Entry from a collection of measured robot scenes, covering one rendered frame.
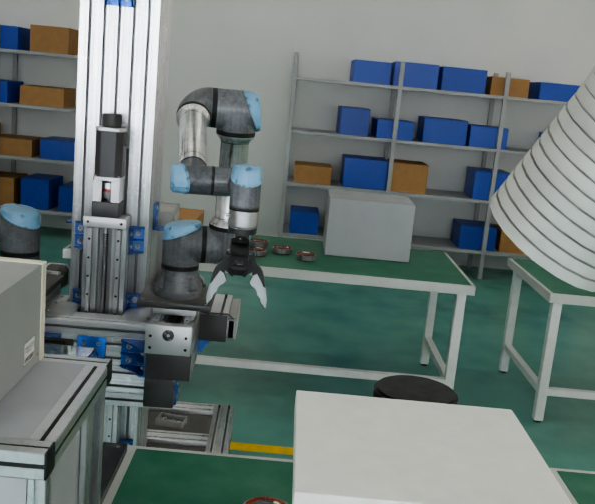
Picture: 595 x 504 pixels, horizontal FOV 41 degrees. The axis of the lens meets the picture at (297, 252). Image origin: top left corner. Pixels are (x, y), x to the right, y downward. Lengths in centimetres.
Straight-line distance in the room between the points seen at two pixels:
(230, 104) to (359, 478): 146
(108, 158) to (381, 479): 166
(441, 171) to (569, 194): 762
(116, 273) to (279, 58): 590
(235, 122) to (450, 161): 622
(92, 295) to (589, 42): 689
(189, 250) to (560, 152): 172
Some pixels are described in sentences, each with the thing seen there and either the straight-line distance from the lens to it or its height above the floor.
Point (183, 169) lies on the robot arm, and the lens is 204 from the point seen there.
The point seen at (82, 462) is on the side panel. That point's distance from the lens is 162.
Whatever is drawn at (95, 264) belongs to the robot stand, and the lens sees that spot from 263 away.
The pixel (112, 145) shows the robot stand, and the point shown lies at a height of 148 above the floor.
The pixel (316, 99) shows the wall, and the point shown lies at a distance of 829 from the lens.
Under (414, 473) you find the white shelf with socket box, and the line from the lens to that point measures 115.
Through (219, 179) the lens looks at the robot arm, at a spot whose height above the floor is 146.
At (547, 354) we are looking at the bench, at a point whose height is 40.
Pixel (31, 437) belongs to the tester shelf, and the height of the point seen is 112.
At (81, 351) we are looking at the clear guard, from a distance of 193.
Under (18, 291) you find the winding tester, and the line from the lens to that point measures 155.
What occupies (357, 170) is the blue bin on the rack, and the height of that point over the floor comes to 95.
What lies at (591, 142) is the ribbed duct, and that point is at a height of 168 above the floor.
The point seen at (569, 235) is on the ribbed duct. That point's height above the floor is 159.
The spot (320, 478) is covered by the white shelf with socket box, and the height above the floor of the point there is 120.
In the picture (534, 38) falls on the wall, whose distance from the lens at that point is 862.
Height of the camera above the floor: 171
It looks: 12 degrees down
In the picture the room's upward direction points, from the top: 5 degrees clockwise
